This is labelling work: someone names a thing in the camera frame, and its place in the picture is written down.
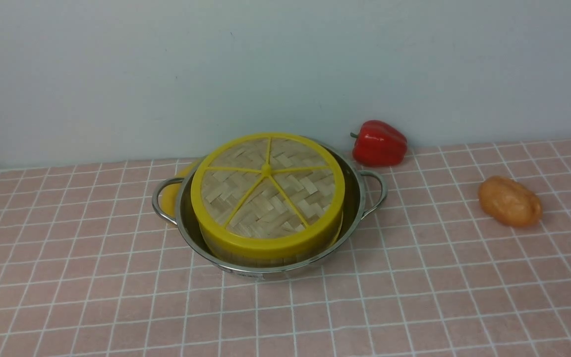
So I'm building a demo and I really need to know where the pink checkered tablecloth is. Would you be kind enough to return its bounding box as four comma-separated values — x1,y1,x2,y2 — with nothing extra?
0,140,571,357

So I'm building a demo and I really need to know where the red bell pepper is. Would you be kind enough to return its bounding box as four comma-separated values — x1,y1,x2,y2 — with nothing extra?
350,120,408,167

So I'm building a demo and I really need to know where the orange potato toy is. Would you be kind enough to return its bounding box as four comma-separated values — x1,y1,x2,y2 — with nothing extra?
477,176,543,227

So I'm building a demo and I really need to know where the yellow bamboo steamer basket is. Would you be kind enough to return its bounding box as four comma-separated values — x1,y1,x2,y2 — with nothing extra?
200,220,343,268

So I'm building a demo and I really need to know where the yellow object behind pot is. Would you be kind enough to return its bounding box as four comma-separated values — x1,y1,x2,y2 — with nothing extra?
159,161,199,218

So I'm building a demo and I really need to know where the yellow bamboo steamer lid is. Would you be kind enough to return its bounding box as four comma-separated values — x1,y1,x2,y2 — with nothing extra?
190,132,346,238

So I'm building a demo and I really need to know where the stainless steel pot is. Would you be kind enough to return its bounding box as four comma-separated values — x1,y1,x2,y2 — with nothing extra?
151,140,389,282

